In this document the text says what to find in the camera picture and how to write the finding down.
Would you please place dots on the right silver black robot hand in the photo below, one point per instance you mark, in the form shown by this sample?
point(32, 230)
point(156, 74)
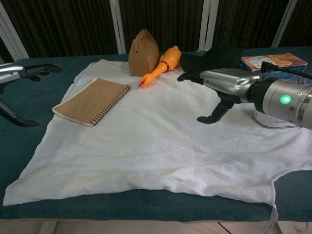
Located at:
point(226, 83)

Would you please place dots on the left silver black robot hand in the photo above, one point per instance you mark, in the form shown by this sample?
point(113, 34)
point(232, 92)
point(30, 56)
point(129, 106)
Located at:
point(9, 73)

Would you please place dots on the white handheld steamer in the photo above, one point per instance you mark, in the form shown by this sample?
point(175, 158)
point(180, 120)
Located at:
point(268, 121)

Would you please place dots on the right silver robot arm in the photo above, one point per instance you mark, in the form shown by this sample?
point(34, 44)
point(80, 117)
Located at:
point(275, 109)

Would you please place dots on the white towel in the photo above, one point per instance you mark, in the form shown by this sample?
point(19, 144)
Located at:
point(156, 146)

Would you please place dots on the black knit hat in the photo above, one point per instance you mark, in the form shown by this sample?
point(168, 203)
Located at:
point(214, 56)

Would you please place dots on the orange blue biscuit box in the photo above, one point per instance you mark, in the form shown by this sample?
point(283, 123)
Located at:
point(275, 61)

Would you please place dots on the yellow rubber chicken toy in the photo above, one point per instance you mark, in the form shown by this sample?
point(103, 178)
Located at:
point(168, 59)

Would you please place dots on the teal table cover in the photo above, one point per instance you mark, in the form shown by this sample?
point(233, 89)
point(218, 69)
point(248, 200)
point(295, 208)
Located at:
point(19, 146)

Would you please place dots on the brown spiral notebook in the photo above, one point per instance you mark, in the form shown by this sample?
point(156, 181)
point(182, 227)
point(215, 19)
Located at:
point(90, 100)

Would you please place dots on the brown kraft paper box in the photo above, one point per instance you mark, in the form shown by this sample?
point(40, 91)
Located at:
point(143, 56)

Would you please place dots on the white partition frame post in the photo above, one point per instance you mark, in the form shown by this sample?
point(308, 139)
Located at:
point(118, 24)
point(12, 31)
point(284, 24)
point(208, 24)

